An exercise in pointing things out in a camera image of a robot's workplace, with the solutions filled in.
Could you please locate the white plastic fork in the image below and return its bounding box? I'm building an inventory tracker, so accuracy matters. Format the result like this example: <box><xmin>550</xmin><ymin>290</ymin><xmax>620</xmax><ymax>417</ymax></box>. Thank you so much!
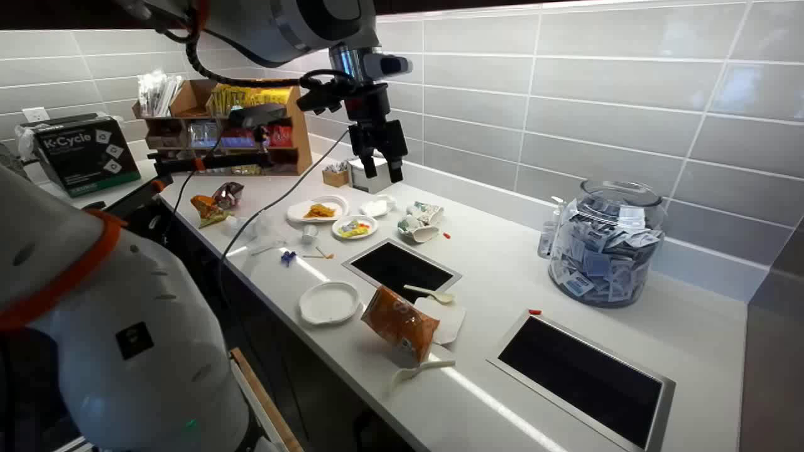
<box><xmin>392</xmin><ymin>357</ymin><xmax>459</xmax><ymax>388</ymax></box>

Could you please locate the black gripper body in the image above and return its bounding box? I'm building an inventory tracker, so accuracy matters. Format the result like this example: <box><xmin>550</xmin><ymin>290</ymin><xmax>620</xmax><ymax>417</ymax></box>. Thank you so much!
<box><xmin>345</xmin><ymin>79</ymin><xmax>409</xmax><ymax>158</ymax></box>

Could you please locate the black flat device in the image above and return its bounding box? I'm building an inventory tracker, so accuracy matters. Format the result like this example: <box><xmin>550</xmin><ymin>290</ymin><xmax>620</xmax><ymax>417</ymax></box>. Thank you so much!
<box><xmin>83</xmin><ymin>172</ymin><xmax>174</xmax><ymax>240</ymax></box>

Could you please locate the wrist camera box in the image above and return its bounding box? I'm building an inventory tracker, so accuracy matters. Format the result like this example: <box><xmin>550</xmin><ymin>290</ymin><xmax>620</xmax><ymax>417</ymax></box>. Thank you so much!
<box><xmin>329</xmin><ymin>45</ymin><xmax>413</xmax><ymax>86</ymax></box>

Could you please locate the thin black cable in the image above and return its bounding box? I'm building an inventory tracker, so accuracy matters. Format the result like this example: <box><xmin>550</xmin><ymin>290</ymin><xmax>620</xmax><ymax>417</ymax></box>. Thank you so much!
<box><xmin>218</xmin><ymin>128</ymin><xmax>353</xmax><ymax>264</ymax></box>

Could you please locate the glass jar with blue packets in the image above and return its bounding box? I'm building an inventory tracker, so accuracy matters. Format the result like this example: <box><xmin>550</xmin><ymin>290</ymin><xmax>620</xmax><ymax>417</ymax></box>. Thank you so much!
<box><xmin>549</xmin><ymin>176</ymin><xmax>668</xmax><ymax>308</ymax></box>

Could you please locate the small brown box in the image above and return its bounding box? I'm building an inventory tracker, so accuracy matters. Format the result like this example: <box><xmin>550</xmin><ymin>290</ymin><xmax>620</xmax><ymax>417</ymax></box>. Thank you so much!
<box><xmin>321</xmin><ymin>163</ymin><xmax>353</xmax><ymax>189</ymax></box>

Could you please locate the white plastic plate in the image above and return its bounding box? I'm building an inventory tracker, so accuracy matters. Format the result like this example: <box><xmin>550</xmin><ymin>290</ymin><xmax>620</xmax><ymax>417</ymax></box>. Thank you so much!
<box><xmin>296</xmin><ymin>278</ymin><xmax>364</xmax><ymax>329</ymax></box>

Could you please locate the small white container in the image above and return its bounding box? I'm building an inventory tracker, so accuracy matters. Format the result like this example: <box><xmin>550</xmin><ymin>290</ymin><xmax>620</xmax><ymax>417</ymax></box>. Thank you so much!
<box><xmin>346</xmin><ymin>155</ymin><xmax>398</xmax><ymax>196</ymax></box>

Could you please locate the light wooden board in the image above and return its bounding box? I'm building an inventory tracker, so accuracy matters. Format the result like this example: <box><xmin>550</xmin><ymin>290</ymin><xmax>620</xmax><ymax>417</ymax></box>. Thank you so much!
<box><xmin>227</xmin><ymin>346</ymin><xmax>307</xmax><ymax>452</ymax></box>

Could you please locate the large square black counter opening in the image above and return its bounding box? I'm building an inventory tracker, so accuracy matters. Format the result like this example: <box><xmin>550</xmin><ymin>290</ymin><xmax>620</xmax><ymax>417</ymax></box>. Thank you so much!
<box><xmin>486</xmin><ymin>308</ymin><xmax>677</xmax><ymax>452</ymax></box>

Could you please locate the orange chips bag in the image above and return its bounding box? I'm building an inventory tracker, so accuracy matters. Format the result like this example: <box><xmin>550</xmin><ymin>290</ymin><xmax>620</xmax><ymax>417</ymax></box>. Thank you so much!
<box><xmin>360</xmin><ymin>283</ymin><xmax>442</xmax><ymax>368</ymax></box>

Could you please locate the white paper napkin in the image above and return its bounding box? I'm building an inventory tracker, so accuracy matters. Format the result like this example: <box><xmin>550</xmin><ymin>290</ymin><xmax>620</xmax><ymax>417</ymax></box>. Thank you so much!
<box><xmin>413</xmin><ymin>295</ymin><xmax>467</xmax><ymax>349</ymax></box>

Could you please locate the orange purple snack wrapper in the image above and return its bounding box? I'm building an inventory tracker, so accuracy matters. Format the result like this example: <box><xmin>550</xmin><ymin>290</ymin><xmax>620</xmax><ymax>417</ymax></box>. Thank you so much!
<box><xmin>189</xmin><ymin>181</ymin><xmax>247</xmax><ymax>229</ymax></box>

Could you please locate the wooden desk organizer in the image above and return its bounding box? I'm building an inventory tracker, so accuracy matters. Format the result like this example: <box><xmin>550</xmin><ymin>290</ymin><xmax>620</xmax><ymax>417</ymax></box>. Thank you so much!
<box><xmin>143</xmin><ymin>78</ymin><xmax>314</xmax><ymax>177</ymax></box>

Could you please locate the orange cracker heap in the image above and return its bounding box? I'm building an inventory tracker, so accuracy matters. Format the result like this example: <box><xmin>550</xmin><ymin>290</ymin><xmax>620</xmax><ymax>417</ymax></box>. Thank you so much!
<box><xmin>302</xmin><ymin>200</ymin><xmax>340</xmax><ymax>220</ymax></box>

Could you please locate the white plate with orange snack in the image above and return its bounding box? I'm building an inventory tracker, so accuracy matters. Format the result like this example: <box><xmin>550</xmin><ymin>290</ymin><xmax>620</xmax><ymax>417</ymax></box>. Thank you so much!
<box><xmin>285</xmin><ymin>196</ymin><xmax>349</xmax><ymax>225</ymax></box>

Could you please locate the thick black cable conduit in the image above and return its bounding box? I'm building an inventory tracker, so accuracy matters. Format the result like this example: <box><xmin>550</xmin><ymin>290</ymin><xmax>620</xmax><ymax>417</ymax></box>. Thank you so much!
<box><xmin>158</xmin><ymin>0</ymin><xmax>361</xmax><ymax>115</ymax></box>

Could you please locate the crumpled white plastic bag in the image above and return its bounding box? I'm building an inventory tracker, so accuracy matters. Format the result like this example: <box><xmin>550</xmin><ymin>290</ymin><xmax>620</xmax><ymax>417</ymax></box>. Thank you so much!
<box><xmin>134</xmin><ymin>68</ymin><xmax>187</xmax><ymax>121</ymax></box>

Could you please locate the black printed cardboard box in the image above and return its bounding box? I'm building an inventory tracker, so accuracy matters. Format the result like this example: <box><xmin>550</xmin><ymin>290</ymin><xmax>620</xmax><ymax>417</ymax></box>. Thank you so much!
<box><xmin>34</xmin><ymin>115</ymin><xmax>143</xmax><ymax>197</ymax></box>

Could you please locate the small square black counter opening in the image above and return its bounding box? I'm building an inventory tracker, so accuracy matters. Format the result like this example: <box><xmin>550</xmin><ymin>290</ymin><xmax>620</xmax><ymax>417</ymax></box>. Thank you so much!
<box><xmin>343</xmin><ymin>236</ymin><xmax>462</xmax><ymax>305</ymax></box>

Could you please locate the white plate with colourful food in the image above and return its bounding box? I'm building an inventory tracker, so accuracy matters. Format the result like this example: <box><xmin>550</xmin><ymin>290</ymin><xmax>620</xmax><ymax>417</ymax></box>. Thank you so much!
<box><xmin>329</xmin><ymin>211</ymin><xmax>383</xmax><ymax>243</ymax></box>

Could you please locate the small clear plastic piece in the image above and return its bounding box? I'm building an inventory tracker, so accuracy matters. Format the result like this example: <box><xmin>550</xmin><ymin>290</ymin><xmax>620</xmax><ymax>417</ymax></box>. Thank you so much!
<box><xmin>296</xmin><ymin>224</ymin><xmax>325</xmax><ymax>250</ymax></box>

